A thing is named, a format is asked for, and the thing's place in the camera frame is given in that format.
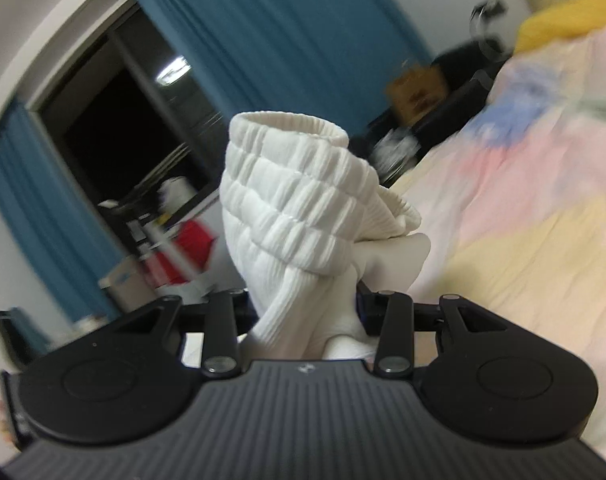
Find yellow cloth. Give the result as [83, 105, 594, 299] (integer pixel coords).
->
[513, 0, 606, 55]

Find pastel printed blanket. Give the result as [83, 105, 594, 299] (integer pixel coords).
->
[383, 25, 606, 463]

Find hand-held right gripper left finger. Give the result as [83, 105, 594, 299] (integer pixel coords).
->
[99, 287, 258, 379]

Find red cloth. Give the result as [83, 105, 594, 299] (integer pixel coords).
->
[147, 217, 222, 287]

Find dark window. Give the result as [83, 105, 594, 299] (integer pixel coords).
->
[33, 5, 230, 221]

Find cardboard box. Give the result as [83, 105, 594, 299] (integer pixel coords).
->
[100, 255, 155, 322]
[385, 62, 452, 117]

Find blue curtain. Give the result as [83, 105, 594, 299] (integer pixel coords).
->
[127, 0, 434, 181]
[0, 99, 125, 322]

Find dark chair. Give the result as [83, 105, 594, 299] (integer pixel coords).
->
[0, 307, 51, 368]

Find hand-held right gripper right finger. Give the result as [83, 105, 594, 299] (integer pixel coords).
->
[355, 280, 514, 379]

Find white ribbed garment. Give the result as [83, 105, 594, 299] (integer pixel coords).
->
[218, 110, 431, 361]

